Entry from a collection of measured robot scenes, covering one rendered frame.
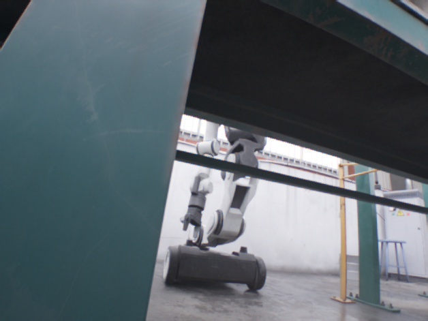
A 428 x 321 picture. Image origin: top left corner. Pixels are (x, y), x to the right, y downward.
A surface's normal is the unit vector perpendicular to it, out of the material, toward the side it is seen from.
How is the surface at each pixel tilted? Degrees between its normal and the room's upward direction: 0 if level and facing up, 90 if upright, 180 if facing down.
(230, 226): 110
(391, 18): 90
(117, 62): 90
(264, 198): 90
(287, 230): 90
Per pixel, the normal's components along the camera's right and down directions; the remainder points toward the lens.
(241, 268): 0.27, -0.27
